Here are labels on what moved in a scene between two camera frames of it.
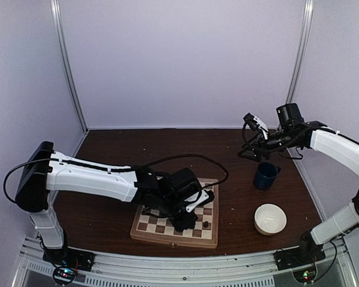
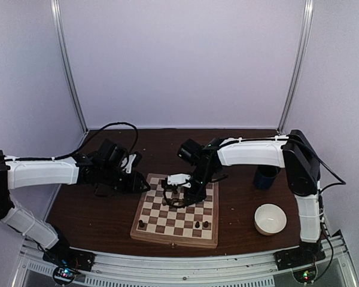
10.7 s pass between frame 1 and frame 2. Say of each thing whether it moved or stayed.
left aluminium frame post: stayed
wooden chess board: stayed
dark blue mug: stayed
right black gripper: moved
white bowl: stayed
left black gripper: moved
